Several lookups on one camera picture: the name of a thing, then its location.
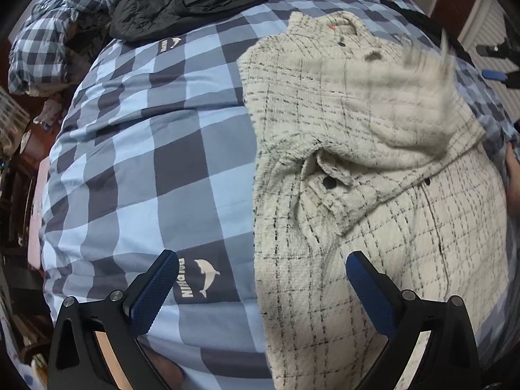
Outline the white storage rack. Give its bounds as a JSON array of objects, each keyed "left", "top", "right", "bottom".
[{"left": 0, "top": 86, "right": 30, "bottom": 158}]

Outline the person's bare foot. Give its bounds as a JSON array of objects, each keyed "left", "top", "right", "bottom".
[{"left": 506, "top": 143, "right": 520, "bottom": 204}]

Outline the black puffer jacket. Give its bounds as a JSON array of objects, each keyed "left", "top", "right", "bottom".
[{"left": 109, "top": 0, "right": 267, "bottom": 45}]

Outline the pink box beside bed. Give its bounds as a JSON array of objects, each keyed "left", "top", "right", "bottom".
[{"left": 27, "top": 158, "right": 49, "bottom": 269}]

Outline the white louvered closet door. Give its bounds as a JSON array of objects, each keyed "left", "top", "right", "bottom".
[{"left": 458, "top": 0, "right": 520, "bottom": 107}]

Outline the crumpled blue checkered blanket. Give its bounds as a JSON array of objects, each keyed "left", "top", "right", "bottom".
[{"left": 8, "top": 0, "right": 121, "bottom": 97}]

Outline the blue checkered bed quilt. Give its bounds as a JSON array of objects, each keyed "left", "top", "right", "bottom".
[{"left": 38, "top": 0, "right": 520, "bottom": 390}]

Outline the cream plaid tweed jacket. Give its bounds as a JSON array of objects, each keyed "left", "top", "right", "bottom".
[{"left": 238, "top": 11, "right": 509, "bottom": 389}]

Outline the black garment on bed edge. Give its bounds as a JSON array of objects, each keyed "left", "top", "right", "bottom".
[{"left": 381, "top": 0, "right": 474, "bottom": 66}]

